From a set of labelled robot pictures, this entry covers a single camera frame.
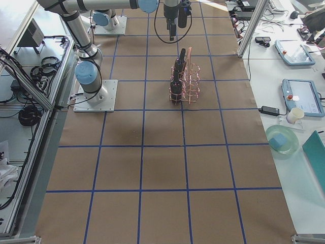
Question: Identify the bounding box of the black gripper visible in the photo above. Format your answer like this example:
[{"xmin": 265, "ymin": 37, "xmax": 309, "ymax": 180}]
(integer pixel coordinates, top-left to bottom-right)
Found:
[{"xmin": 164, "ymin": 0, "xmax": 180, "ymax": 41}]

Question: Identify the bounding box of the black wine bottle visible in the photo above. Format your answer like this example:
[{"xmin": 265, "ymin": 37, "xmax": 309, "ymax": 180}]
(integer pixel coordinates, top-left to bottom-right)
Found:
[
  {"xmin": 178, "ymin": 3, "xmax": 188, "ymax": 28},
  {"xmin": 170, "ymin": 69, "xmax": 182, "ymax": 104}
]

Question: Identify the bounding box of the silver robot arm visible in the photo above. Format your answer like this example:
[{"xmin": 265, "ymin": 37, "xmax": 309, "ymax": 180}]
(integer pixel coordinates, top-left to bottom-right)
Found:
[
  {"xmin": 38, "ymin": 1, "xmax": 159, "ymax": 106},
  {"xmin": 92, "ymin": 9, "xmax": 119, "ymax": 31}
]

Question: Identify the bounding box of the black wine bottle in basket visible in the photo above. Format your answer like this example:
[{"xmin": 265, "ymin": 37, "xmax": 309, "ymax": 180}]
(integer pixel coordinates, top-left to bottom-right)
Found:
[{"xmin": 170, "ymin": 69, "xmax": 182, "ymax": 104}]

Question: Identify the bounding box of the black power adapter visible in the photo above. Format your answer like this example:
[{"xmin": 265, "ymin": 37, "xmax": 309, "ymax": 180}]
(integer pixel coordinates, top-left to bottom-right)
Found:
[{"xmin": 258, "ymin": 106, "xmax": 280, "ymax": 116}]

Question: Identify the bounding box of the blue teach pendant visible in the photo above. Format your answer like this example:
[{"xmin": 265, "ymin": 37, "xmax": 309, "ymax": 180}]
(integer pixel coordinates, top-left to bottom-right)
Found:
[
  {"xmin": 281, "ymin": 79, "xmax": 324, "ymax": 117},
  {"xmin": 275, "ymin": 40, "xmax": 315, "ymax": 66}
]

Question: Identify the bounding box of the grey electronics box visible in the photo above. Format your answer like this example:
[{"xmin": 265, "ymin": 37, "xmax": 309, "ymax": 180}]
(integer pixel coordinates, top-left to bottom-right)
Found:
[{"xmin": 14, "ymin": 18, "xmax": 45, "ymax": 54}]

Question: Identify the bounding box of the white paper cup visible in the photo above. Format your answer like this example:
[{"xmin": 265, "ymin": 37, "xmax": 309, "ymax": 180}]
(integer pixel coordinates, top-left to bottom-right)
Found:
[{"xmin": 286, "ymin": 107, "xmax": 305, "ymax": 125}]

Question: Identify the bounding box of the blue foam block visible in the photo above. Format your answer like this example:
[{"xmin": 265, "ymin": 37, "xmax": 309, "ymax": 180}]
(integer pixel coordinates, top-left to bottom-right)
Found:
[{"xmin": 269, "ymin": 133, "xmax": 289, "ymax": 151}]

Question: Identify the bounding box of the green glass bowl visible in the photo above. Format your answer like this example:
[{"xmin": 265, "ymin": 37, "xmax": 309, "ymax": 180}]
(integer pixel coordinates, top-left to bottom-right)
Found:
[{"xmin": 266, "ymin": 125, "xmax": 299, "ymax": 155}]

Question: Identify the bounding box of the teal book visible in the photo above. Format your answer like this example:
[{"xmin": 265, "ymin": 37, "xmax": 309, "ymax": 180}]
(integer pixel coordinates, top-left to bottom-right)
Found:
[{"xmin": 302, "ymin": 131, "xmax": 325, "ymax": 191}]

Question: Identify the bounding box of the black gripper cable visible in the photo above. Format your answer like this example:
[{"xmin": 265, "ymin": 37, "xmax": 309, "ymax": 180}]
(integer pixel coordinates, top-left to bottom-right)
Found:
[{"xmin": 154, "ymin": 0, "xmax": 192, "ymax": 44}]

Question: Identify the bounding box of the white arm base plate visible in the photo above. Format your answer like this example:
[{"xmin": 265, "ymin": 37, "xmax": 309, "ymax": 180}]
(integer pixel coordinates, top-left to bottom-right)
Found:
[
  {"xmin": 93, "ymin": 15, "xmax": 127, "ymax": 36},
  {"xmin": 73, "ymin": 80, "xmax": 118, "ymax": 112}
]

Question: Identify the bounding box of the copper wire wine basket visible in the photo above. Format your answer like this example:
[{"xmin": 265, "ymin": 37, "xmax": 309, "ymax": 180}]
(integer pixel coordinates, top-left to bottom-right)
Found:
[{"xmin": 169, "ymin": 46, "xmax": 201, "ymax": 104}]

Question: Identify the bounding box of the aluminium frame post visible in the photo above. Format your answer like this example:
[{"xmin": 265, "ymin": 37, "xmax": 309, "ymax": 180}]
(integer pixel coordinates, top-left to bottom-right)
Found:
[{"xmin": 237, "ymin": 0, "xmax": 268, "ymax": 58}]

